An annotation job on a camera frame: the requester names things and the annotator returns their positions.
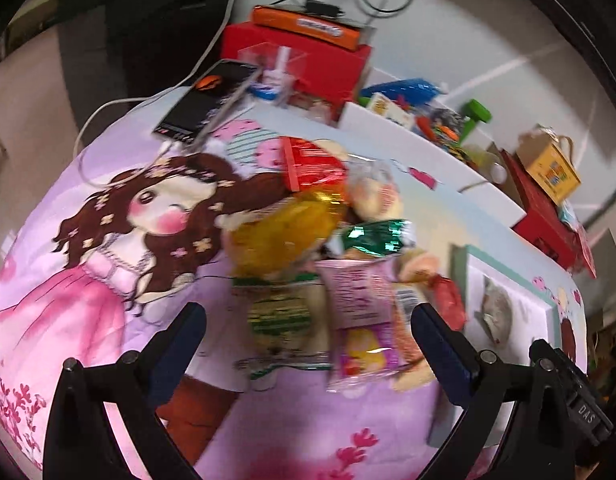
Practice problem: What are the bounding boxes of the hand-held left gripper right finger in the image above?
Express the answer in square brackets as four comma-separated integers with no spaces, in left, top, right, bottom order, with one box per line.
[410,302,576,480]

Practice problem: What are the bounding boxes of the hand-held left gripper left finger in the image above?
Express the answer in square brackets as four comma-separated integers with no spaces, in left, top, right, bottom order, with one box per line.
[45,302,208,480]

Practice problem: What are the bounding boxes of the orange printed bread packet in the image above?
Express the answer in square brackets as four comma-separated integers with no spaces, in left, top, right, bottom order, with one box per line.
[390,282,439,393]

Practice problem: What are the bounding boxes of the dark red snack packet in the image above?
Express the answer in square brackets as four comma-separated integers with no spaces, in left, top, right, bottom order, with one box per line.
[430,277,466,331]

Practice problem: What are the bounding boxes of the white black snack packet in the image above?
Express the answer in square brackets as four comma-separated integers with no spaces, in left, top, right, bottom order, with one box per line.
[480,280,514,346]

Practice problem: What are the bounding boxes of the yellow jelly cup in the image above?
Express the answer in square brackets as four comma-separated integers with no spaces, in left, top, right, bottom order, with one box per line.
[398,252,441,286]

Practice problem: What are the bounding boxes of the purple cake roll packet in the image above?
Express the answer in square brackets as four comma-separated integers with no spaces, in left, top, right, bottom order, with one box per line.
[315,260,414,393]

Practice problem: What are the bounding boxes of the green striped cookie packet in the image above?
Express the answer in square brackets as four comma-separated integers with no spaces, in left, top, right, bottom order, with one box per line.
[233,275,334,381]

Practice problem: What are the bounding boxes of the green foil snack packet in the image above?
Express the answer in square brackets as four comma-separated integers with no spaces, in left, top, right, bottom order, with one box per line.
[328,220,416,261]

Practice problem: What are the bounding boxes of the yellow snack packet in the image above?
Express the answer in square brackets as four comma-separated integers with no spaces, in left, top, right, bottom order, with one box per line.
[225,190,346,281]

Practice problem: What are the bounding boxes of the clear bun packet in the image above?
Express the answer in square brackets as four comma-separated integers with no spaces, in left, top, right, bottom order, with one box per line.
[345,160,406,221]

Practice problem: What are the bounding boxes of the large red snack packet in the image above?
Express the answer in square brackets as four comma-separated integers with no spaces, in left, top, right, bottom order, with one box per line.
[280,137,349,193]

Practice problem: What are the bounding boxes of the printed cartoon blanket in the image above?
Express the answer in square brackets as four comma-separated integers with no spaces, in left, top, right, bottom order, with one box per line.
[0,105,589,480]

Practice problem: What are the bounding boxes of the red patterned box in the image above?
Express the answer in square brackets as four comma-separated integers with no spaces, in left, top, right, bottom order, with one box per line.
[575,225,599,281]

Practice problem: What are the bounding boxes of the dark red gift box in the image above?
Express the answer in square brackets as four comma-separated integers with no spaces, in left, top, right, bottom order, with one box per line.
[500,152,589,273]

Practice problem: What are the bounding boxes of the white cardboard box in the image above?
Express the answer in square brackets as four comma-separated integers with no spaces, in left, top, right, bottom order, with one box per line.
[338,102,526,233]

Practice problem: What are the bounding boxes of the light blue packet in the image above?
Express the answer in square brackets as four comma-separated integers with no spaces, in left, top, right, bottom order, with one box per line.
[558,200,581,228]

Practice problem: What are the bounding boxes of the clear plastic bottle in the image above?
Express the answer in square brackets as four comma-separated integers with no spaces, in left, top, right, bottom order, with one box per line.
[463,145,509,186]

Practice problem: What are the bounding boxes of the bag of colourful toys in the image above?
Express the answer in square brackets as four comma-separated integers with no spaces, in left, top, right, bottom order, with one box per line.
[415,107,469,148]

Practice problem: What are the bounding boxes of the green toy hammer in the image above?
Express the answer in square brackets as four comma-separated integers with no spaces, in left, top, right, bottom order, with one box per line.
[455,100,493,138]

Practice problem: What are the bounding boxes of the black smartphone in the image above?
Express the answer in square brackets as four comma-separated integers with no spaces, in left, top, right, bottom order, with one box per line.
[153,59,261,148]

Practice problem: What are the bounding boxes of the yellow white carton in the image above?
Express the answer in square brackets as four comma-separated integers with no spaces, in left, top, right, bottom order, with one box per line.
[365,94,416,128]

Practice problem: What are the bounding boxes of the blue bead bottle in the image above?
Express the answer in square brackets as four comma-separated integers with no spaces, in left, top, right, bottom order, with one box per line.
[360,77,441,106]

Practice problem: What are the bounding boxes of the white blue tin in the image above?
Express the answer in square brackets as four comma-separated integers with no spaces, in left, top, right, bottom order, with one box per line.
[250,80,284,103]

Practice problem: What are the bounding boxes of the red floral gift bag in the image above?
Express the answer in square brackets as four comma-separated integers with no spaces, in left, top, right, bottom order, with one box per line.
[288,91,339,123]

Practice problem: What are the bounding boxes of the clear plastic box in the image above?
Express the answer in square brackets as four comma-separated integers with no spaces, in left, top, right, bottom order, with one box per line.
[237,42,309,91]

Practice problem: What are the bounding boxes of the black cabinet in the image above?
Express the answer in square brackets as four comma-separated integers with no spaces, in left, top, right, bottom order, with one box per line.
[58,0,239,106]

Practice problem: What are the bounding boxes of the orange carton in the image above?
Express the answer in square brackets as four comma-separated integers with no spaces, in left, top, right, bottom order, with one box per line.
[251,5,364,51]

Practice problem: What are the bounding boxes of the black power adapter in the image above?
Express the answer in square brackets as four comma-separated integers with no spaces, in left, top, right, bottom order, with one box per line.
[302,0,346,18]

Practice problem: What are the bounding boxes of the yellow carton with handle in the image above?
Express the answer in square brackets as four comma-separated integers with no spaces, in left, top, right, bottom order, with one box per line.
[518,125,581,206]

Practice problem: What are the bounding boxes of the white charging cable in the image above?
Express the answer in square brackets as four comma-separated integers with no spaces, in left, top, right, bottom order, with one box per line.
[73,0,249,191]

